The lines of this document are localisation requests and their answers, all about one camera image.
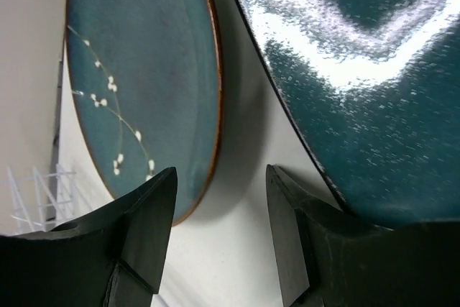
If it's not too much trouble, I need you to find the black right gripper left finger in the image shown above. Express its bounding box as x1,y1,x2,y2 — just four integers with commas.
1,168,178,306

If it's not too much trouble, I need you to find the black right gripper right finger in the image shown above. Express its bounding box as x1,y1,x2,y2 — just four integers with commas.
266,165,459,306

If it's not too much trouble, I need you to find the blue round floral plate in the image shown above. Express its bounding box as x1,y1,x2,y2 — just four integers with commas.
65,0,223,224

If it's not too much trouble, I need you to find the teal square plate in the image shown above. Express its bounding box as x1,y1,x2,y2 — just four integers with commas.
236,0,459,228

